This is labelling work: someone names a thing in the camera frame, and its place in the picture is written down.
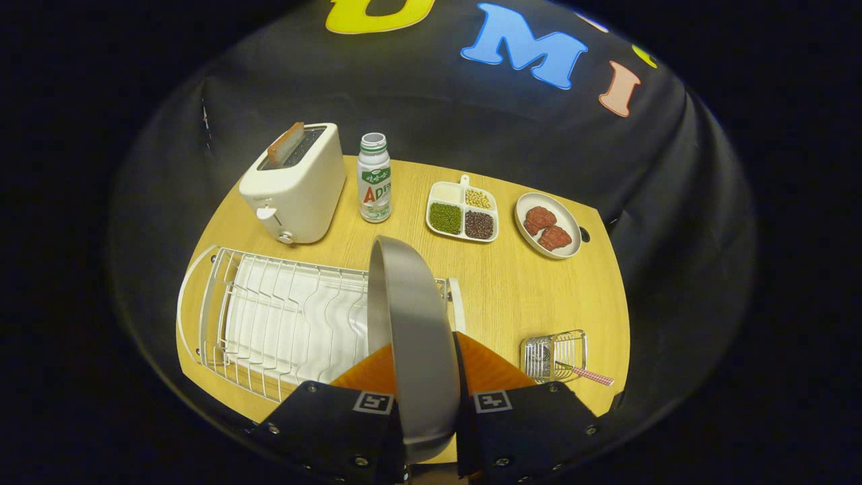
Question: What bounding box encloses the black backdrop cloth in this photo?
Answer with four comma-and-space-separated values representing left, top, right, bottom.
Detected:
108, 0, 758, 465

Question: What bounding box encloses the white divided dish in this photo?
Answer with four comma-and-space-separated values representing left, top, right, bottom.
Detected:
426, 174, 500, 243

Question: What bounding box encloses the red meat piece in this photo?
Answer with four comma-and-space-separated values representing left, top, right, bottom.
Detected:
537, 226, 573, 252
524, 206, 558, 236

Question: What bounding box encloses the small wire basket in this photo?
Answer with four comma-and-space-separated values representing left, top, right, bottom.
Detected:
520, 329, 589, 385

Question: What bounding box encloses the brown bread slice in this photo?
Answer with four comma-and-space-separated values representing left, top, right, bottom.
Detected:
267, 122, 306, 168

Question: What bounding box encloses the white green label drink bottle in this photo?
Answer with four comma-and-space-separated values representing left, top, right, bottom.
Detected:
356, 133, 393, 224

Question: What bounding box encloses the green beans pile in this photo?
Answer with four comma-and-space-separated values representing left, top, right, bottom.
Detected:
429, 202, 463, 235

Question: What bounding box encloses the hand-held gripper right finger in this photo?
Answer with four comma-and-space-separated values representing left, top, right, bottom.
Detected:
453, 330, 607, 485

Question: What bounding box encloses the white spoon red checked handle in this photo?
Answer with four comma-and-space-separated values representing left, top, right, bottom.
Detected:
556, 362, 615, 387

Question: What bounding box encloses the beige plate with meat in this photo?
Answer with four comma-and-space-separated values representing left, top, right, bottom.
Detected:
515, 192, 583, 260

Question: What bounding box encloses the beige round plate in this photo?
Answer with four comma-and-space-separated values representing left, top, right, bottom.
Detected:
367, 235, 462, 465

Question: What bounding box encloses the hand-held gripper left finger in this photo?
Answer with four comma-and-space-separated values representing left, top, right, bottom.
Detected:
253, 342, 408, 485

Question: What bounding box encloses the white wire dish rack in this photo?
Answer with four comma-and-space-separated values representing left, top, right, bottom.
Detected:
176, 245, 467, 403

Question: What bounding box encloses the white toaster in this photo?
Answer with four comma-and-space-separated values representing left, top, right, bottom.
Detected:
239, 123, 347, 245

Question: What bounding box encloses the dark red beans pile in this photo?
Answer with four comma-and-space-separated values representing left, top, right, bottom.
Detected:
465, 211, 495, 240

